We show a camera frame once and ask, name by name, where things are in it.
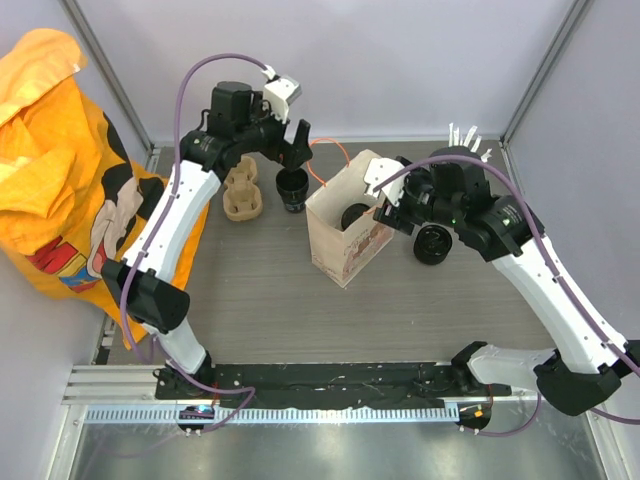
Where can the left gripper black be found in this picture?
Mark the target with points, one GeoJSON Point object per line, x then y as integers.
{"type": "Point", "coordinates": [289, 155]}

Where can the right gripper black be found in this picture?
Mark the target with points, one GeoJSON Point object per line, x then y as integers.
{"type": "Point", "coordinates": [399, 217]}

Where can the black coffee cup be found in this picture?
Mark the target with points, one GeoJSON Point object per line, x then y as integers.
{"type": "Point", "coordinates": [292, 186]}

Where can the black cup lid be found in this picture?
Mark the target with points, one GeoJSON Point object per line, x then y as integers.
{"type": "Point", "coordinates": [353, 213]}

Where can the paper bag with orange handles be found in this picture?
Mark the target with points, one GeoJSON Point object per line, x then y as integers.
{"type": "Point", "coordinates": [343, 235]}

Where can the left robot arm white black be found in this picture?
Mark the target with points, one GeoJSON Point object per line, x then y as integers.
{"type": "Point", "coordinates": [239, 121]}

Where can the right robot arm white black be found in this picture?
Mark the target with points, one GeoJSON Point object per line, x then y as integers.
{"type": "Point", "coordinates": [456, 188]}

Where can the black cup with lid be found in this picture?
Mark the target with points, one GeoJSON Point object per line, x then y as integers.
{"type": "Point", "coordinates": [432, 245]}

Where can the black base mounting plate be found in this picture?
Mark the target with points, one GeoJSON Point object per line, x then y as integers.
{"type": "Point", "coordinates": [338, 386]}

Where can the orange cartoon cloth bag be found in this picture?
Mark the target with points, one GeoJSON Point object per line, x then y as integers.
{"type": "Point", "coordinates": [71, 198]}

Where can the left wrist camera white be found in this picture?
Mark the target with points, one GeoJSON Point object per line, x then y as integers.
{"type": "Point", "coordinates": [280, 93]}

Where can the slotted cable duct rail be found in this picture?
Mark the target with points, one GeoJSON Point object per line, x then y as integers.
{"type": "Point", "coordinates": [183, 414]}

